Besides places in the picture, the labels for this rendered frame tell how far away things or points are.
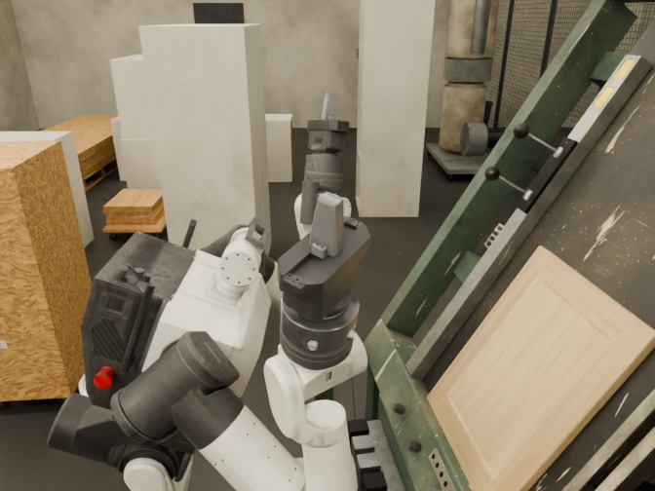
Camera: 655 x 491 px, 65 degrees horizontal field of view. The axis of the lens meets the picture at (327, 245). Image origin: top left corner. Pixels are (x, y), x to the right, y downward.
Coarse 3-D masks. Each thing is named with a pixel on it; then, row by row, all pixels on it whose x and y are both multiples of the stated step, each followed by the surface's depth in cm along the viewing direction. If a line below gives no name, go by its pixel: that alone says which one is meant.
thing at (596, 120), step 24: (624, 96) 117; (600, 120) 118; (576, 168) 122; (552, 192) 124; (528, 216) 126; (504, 240) 129; (480, 264) 134; (504, 264) 130; (480, 288) 132; (456, 312) 134; (432, 336) 139; (408, 360) 144; (432, 360) 139
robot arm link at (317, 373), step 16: (288, 352) 58; (352, 352) 64; (304, 368) 60; (320, 368) 58; (336, 368) 62; (352, 368) 64; (304, 384) 60; (320, 384) 62; (336, 384) 64; (304, 400) 62
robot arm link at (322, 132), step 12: (312, 120) 116; (324, 120) 112; (336, 120) 110; (312, 132) 116; (324, 132) 112; (336, 132) 112; (312, 144) 116; (324, 144) 112; (336, 144) 112; (312, 156) 113; (324, 156) 112; (336, 156) 114; (312, 168) 113; (324, 168) 112; (336, 168) 113
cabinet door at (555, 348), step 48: (528, 288) 118; (576, 288) 105; (480, 336) 125; (528, 336) 112; (576, 336) 101; (624, 336) 92; (480, 384) 119; (528, 384) 106; (576, 384) 96; (480, 432) 113; (528, 432) 102; (576, 432) 93; (480, 480) 107; (528, 480) 97
